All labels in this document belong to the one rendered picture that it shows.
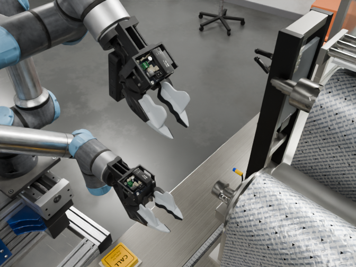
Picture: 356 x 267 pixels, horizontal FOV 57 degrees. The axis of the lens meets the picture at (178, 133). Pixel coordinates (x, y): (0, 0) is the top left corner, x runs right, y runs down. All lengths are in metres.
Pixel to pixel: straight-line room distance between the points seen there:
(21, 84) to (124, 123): 1.56
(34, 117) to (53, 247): 0.81
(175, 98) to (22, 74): 0.65
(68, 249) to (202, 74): 2.01
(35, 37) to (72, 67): 2.75
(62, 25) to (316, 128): 0.52
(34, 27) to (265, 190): 0.49
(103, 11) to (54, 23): 0.12
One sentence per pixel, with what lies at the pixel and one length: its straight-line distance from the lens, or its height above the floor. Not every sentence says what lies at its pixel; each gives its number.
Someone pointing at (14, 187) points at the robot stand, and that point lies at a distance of 1.30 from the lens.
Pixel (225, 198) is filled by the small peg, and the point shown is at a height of 1.24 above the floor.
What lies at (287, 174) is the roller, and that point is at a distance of 0.71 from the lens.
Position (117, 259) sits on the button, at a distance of 0.93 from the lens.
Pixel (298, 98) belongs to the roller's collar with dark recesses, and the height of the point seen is 1.34.
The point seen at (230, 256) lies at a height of 1.16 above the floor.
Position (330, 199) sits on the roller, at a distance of 0.70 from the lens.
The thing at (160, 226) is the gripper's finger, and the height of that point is 1.10.
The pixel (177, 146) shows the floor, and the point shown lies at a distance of 2.42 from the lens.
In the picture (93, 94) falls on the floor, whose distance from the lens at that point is 2.99.
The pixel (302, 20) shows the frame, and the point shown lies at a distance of 0.80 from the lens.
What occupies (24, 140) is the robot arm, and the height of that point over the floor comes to 1.14.
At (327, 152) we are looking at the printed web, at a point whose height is 1.29.
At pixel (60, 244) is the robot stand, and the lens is 1.84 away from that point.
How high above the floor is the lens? 1.76
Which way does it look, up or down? 44 degrees down
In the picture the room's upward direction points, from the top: straight up
